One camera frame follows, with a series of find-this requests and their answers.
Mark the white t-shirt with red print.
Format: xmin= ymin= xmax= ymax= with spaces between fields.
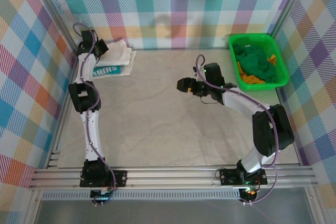
xmin=98 ymin=39 xmax=133 ymax=66

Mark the yellow crumpled t-shirt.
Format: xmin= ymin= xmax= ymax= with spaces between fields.
xmin=236 ymin=55 xmax=278 ymax=84

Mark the green crumpled t-shirt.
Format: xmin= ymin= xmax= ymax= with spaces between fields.
xmin=233 ymin=41 xmax=280 ymax=84

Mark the green plastic basket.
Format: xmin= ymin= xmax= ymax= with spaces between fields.
xmin=227 ymin=33 xmax=290 ymax=91

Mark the aluminium corner post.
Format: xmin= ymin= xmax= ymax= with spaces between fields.
xmin=270 ymin=0 xmax=312 ymax=38
xmin=26 ymin=0 xmax=81 ymax=57

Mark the aluminium side rail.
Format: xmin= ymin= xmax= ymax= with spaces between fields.
xmin=274 ymin=87 xmax=302 ymax=167
xmin=46 ymin=53 xmax=82 ymax=168

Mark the wide aluminium mounting rail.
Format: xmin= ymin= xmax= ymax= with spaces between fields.
xmin=28 ymin=165 xmax=318 ymax=190

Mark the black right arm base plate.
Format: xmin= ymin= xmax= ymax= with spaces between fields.
xmin=219 ymin=167 xmax=268 ymax=186

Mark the grey slotted cable duct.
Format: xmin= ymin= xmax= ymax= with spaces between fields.
xmin=41 ymin=191 xmax=241 ymax=200

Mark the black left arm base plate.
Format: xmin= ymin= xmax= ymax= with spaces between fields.
xmin=80 ymin=170 xmax=128 ymax=188

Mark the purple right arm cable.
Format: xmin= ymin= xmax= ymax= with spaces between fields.
xmin=195 ymin=55 xmax=280 ymax=205

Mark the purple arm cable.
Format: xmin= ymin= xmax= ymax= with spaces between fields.
xmin=72 ymin=23 xmax=118 ymax=205
xmin=195 ymin=55 xmax=280 ymax=205

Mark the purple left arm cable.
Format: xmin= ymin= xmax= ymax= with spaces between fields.
xmin=72 ymin=23 xmax=118 ymax=205

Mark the aluminium frame bar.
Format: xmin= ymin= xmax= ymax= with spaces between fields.
xmin=23 ymin=189 xmax=44 ymax=224
xmin=304 ymin=186 xmax=325 ymax=224

